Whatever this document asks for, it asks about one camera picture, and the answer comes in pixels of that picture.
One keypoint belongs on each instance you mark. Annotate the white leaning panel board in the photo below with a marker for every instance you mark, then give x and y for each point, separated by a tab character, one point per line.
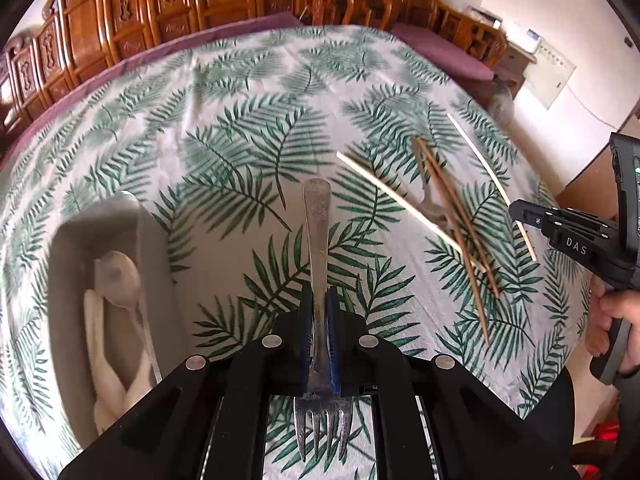
550	72

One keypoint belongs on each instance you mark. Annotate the leaf print tablecloth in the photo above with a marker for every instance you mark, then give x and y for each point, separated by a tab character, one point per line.
250	125

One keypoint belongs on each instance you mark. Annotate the grey plastic bag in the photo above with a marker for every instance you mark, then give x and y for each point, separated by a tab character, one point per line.
501	105

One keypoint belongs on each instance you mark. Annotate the white device on side table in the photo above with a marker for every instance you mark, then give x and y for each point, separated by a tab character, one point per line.
484	16

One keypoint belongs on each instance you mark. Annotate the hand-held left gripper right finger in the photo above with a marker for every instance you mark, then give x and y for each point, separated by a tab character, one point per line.
332	325

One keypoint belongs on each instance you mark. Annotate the white blue box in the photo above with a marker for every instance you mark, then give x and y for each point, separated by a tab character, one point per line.
525	37

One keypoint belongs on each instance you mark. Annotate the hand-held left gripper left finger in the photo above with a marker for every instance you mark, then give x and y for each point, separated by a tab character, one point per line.
307	320

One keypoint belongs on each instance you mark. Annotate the metal fork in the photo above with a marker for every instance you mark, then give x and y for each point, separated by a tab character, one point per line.
316	240

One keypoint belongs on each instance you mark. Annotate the brown wooden chopstick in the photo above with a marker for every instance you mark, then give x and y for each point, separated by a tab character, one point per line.
452	200
472	280

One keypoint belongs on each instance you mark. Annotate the carved wooden armchair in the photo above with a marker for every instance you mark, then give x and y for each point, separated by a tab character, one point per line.
440	5

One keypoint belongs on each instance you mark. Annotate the metal spoon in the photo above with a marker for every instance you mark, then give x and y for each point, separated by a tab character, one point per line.
434	205

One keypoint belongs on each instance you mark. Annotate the short purple seat cushion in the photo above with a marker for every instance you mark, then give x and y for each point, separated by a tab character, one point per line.
445	52

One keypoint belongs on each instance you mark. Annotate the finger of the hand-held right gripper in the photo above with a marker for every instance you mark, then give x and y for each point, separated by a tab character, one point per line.
532	215

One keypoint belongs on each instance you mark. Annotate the rectangular metal tray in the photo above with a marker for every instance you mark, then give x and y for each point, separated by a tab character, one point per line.
65	260

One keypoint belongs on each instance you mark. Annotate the person's right hand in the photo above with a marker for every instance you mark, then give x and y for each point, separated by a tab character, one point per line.
617	305

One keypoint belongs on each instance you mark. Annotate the white plastic spoon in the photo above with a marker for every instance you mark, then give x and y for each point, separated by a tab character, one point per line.
117	275
92	330
142	372

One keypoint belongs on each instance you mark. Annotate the long carved wooden sofa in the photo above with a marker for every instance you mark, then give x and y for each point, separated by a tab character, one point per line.
150	5

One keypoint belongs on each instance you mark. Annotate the wooden side table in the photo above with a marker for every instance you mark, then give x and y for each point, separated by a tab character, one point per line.
515	67

